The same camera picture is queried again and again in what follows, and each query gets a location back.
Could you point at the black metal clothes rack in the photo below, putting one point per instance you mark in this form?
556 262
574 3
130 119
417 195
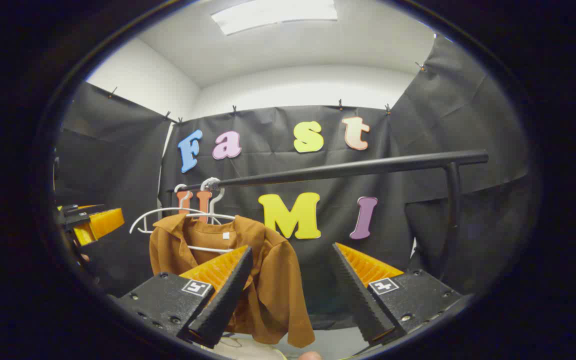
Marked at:
348 169

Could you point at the brown shirt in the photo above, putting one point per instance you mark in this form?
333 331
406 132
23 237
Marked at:
273 280

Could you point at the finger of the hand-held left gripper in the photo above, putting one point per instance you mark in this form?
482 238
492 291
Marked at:
103 222

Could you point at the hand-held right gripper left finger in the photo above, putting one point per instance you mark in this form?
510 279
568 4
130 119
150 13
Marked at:
228 300

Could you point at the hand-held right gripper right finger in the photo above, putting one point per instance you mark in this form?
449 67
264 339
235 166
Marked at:
355 300

